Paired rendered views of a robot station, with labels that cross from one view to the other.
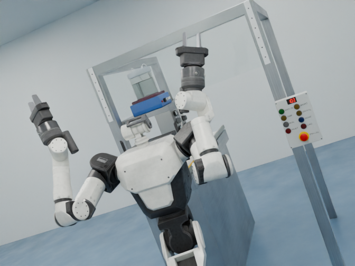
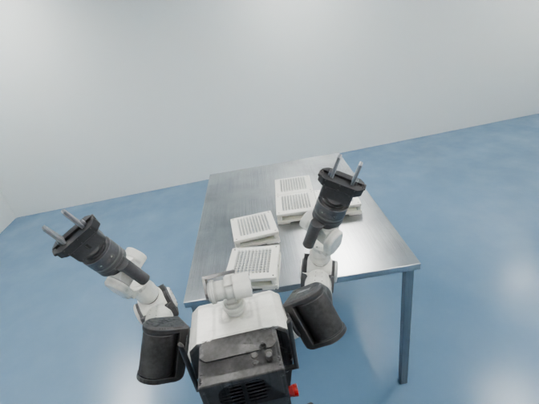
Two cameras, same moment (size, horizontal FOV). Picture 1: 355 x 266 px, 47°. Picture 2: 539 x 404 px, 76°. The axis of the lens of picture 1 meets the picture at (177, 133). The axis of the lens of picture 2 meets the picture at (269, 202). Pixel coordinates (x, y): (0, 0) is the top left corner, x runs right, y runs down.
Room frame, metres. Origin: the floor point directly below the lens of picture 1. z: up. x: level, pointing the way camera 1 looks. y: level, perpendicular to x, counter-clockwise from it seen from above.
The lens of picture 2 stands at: (2.43, 0.06, 1.98)
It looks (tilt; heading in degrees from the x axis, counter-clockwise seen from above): 28 degrees down; 161
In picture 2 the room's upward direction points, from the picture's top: 10 degrees counter-clockwise
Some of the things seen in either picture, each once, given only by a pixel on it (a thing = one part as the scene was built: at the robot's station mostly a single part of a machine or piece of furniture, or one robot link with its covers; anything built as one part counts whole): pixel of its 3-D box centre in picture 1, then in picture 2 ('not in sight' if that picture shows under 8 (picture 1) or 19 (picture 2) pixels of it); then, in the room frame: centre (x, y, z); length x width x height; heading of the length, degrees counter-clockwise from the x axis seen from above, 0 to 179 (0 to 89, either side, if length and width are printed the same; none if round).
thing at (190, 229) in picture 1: (180, 236); not in sight; (1.74, 0.15, 0.86); 0.14 x 0.13 x 0.12; 87
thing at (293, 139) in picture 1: (298, 120); not in sight; (2.12, -0.61, 1.08); 0.17 x 0.06 x 0.26; 71
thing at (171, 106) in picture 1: (157, 110); not in sight; (2.78, 0.07, 1.36); 0.62 x 0.38 x 0.04; 161
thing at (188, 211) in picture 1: (178, 224); not in sight; (1.80, 0.14, 0.89); 0.28 x 0.13 x 0.18; 177
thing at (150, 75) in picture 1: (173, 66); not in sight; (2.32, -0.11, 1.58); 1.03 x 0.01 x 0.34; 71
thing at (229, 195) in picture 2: not in sight; (284, 208); (0.60, 0.77, 0.88); 1.50 x 1.10 x 0.04; 161
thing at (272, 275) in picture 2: not in sight; (253, 263); (1.12, 0.37, 0.96); 0.25 x 0.24 x 0.02; 62
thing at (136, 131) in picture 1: (136, 131); (233, 290); (1.71, 0.16, 1.36); 0.10 x 0.07 x 0.09; 75
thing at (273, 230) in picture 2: not in sight; (253, 226); (0.81, 0.49, 0.96); 0.25 x 0.24 x 0.02; 77
